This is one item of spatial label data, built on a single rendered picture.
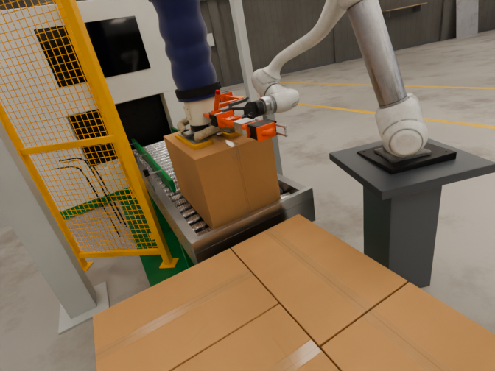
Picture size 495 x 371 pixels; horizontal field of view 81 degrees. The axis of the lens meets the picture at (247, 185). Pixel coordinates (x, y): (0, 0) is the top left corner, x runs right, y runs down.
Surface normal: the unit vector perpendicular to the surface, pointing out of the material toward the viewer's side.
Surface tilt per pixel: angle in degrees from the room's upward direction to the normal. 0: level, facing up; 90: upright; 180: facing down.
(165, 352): 0
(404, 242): 90
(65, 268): 90
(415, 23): 90
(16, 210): 90
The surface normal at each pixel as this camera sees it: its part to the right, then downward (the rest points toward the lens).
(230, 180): 0.47, 0.31
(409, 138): -0.33, 0.58
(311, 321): -0.18, -0.88
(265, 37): 0.16, 0.41
